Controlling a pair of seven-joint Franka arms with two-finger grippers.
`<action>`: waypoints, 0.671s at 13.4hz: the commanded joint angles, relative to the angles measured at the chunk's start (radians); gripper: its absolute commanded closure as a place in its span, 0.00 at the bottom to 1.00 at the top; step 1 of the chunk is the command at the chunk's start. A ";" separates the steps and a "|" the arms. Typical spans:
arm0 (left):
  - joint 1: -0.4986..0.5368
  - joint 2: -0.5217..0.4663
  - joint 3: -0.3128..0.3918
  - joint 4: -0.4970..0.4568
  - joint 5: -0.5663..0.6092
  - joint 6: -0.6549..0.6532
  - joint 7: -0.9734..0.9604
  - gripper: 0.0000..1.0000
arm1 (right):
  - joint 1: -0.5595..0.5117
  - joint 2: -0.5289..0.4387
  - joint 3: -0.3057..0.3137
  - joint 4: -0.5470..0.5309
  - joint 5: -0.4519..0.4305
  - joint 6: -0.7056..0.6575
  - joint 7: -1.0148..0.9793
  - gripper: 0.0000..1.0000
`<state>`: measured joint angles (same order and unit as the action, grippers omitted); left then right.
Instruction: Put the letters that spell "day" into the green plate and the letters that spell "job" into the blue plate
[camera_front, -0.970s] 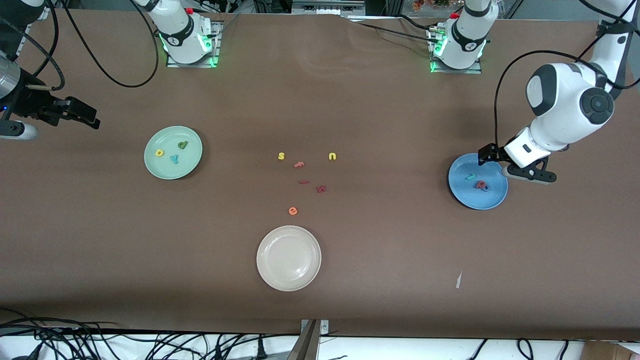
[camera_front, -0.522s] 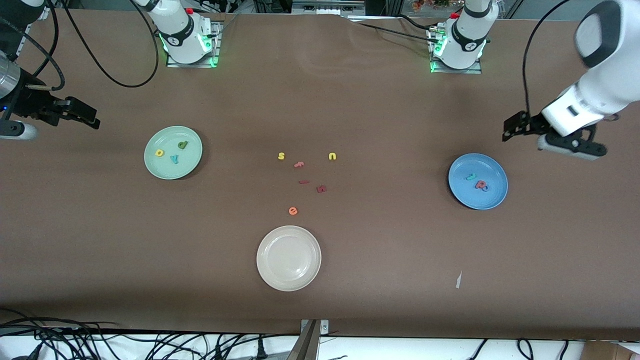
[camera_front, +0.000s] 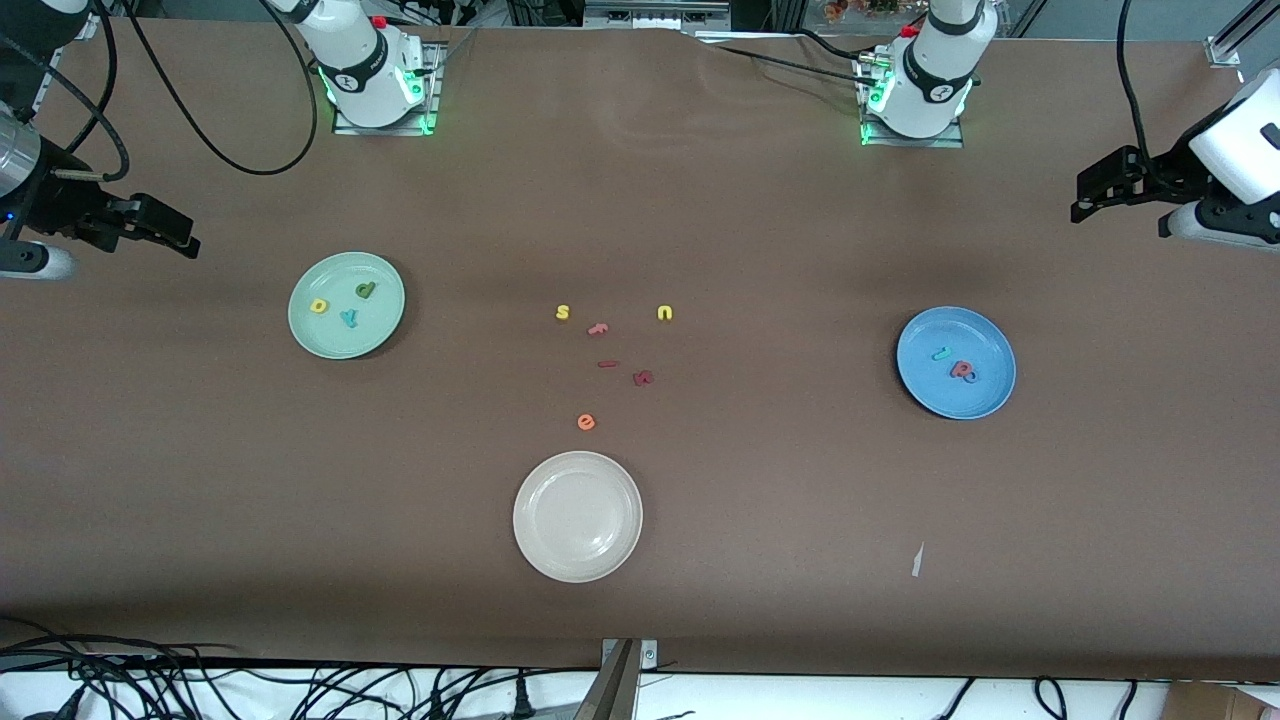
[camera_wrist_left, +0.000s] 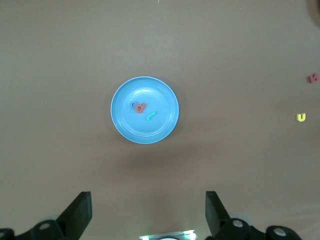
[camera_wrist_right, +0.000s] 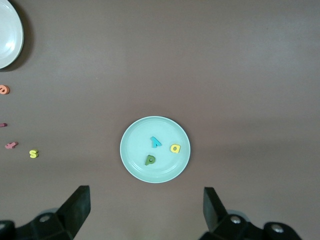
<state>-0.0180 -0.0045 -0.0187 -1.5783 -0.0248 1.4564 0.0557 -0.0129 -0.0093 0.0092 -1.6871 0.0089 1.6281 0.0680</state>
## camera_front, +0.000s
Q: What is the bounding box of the brown grey beam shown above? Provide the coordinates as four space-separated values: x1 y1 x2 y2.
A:
572 640 643 720

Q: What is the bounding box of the aluminium profile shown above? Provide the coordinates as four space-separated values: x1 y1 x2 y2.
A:
1205 0 1280 69

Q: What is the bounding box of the grey metal device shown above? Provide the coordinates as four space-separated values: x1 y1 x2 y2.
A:
583 0 733 31

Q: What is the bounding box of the cardboard box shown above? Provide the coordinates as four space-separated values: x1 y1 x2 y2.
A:
1165 682 1280 720

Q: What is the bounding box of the blue plate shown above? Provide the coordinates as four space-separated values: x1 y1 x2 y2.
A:
896 306 1018 421

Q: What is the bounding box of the brown paper table cover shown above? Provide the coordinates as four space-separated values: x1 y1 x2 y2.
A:
0 18 1280 683

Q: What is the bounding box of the black cable tangle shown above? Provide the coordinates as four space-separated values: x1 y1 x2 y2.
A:
0 615 601 720

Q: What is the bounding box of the white plate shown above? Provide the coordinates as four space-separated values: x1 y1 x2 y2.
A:
512 451 644 584

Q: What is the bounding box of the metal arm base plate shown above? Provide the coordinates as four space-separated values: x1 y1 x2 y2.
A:
332 40 445 137
857 50 967 149

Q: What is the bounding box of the metal table bracket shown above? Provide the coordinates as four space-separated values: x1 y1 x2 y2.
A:
600 638 659 673

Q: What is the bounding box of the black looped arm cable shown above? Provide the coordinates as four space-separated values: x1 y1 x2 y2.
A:
128 0 319 177

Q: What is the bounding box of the green plate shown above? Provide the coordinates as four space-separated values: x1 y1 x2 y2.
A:
288 251 407 361

